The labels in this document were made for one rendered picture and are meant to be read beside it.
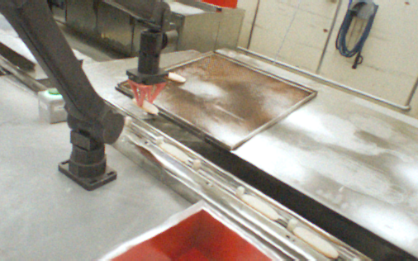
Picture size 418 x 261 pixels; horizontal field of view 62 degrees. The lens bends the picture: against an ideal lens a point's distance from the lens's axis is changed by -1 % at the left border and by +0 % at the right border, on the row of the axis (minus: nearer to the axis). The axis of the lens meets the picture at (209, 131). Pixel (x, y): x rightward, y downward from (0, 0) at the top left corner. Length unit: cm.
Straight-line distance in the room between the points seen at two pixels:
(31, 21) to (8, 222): 38
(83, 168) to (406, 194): 76
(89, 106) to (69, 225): 24
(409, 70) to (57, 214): 404
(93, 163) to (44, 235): 20
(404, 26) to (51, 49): 404
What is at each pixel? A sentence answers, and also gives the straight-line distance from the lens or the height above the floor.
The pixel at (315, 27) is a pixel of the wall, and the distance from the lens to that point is 472.
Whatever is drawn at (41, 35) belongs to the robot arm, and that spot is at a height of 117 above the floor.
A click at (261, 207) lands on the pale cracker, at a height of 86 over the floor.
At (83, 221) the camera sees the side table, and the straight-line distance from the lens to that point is 76.
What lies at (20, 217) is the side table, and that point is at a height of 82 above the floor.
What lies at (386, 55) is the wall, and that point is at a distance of 445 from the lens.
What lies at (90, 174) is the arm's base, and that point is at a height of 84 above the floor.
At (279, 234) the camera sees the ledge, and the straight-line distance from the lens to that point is 75.
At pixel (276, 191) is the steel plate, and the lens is 95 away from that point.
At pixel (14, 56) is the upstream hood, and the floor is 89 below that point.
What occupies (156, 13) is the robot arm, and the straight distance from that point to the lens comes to 88.
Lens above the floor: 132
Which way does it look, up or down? 25 degrees down
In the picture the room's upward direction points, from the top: 12 degrees clockwise
